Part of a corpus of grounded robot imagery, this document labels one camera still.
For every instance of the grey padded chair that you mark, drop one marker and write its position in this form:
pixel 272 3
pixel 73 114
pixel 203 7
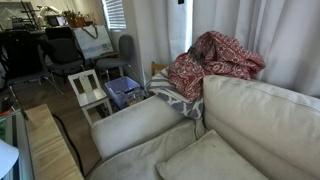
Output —
pixel 115 61

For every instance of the blue plastic bin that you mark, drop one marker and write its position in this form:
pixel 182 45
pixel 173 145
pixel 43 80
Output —
pixel 121 91

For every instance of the beige couch backrest cushion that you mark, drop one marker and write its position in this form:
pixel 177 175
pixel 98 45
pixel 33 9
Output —
pixel 266 123

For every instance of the potted green plant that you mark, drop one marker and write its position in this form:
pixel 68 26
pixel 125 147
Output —
pixel 75 18

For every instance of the wide white curtain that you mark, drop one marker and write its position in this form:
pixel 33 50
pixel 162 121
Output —
pixel 286 36

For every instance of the light wooden bench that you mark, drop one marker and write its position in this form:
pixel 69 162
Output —
pixel 46 146

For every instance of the white rounded object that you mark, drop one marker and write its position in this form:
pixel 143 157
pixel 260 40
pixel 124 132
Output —
pixel 6 158

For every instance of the grey white patterned blanket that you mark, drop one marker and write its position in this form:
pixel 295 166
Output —
pixel 173 96

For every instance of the black office chair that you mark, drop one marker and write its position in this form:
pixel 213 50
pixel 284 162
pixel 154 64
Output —
pixel 63 53

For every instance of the red patterned cloth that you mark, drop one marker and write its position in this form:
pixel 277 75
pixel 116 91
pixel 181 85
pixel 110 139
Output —
pixel 196 76

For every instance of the small white wooden chair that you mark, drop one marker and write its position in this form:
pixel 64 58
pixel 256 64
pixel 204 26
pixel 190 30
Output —
pixel 90 96

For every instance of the glass metal side table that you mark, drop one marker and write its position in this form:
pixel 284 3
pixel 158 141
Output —
pixel 20 143

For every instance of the narrow white curtain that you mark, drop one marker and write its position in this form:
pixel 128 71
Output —
pixel 175 30

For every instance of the beige fabric couch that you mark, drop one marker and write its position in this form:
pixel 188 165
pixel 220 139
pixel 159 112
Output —
pixel 133 126

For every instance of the white tote bag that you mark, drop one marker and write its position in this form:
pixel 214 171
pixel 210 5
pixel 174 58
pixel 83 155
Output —
pixel 93 41

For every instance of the dark laptop screen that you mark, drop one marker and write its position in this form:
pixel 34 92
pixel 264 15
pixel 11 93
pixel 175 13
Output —
pixel 56 21

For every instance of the white window blinds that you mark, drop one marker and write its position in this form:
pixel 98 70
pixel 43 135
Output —
pixel 115 13

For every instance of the black mesh folding chair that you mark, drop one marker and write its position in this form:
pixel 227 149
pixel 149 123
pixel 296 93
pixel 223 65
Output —
pixel 20 56

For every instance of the beige throw pillow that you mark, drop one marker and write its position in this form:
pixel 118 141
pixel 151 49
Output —
pixel 210 160

